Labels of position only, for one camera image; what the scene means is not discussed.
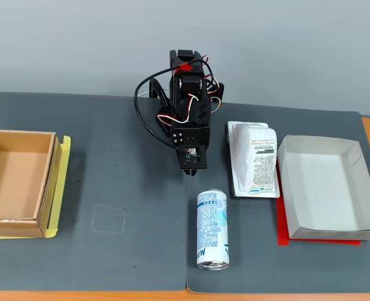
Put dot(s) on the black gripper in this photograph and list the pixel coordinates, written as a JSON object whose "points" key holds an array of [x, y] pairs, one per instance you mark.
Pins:
{"points": [[178, 137]]}

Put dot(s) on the white blue drink can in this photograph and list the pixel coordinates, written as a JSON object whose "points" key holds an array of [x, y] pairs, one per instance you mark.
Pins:
{"points": [[211, 225]]}

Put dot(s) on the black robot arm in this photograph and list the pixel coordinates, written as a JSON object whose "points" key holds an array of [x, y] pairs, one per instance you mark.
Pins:
{"points": [[188, 84]]}

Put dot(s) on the white paper box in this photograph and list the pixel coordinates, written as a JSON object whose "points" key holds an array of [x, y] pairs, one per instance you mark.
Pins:
{"points": [[323, 188]]}

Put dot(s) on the brown cardboard box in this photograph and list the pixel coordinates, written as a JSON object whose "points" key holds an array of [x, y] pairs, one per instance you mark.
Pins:
{"points": [[15, 175]]}

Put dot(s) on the white plastic food package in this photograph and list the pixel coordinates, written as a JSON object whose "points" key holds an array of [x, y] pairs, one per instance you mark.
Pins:
{"points": [[257, 156]]}

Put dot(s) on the grey table mat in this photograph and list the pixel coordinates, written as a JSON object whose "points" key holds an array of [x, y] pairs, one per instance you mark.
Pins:
{"points": [[109, 175], [254, 251]]}

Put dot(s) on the red paper sheet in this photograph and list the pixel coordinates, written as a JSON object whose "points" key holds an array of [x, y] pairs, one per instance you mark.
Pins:
{"points": [[282, 225]]}

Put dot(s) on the yellow paper sheet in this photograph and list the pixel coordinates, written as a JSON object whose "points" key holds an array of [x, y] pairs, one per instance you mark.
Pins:
{"points": [[61, 175]]}

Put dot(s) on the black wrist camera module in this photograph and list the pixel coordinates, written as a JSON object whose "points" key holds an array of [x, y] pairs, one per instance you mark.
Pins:
{"points": [[192, 154]]}

